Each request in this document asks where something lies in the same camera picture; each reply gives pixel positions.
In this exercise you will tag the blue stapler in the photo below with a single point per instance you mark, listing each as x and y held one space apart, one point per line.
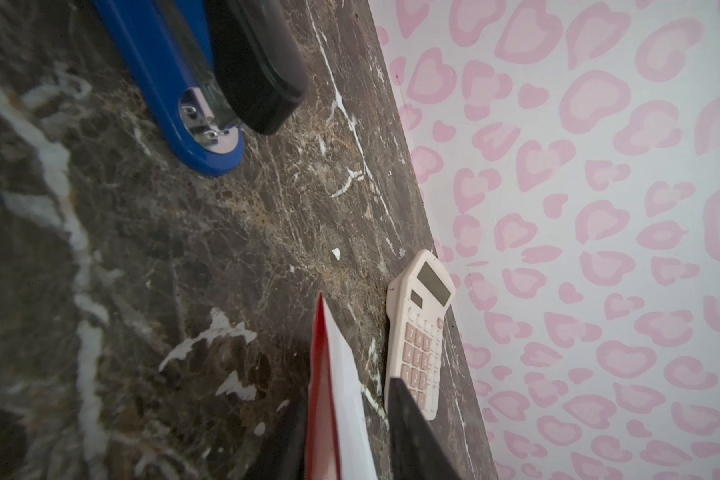
209 69

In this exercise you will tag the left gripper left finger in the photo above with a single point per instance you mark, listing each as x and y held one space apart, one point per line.
282 455

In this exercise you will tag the pink calculator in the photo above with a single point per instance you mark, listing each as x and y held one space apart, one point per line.
417 302

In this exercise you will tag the pink red-bordered letter paper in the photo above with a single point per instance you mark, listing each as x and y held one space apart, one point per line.
337 444

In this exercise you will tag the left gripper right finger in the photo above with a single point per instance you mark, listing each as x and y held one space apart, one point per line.
415 452

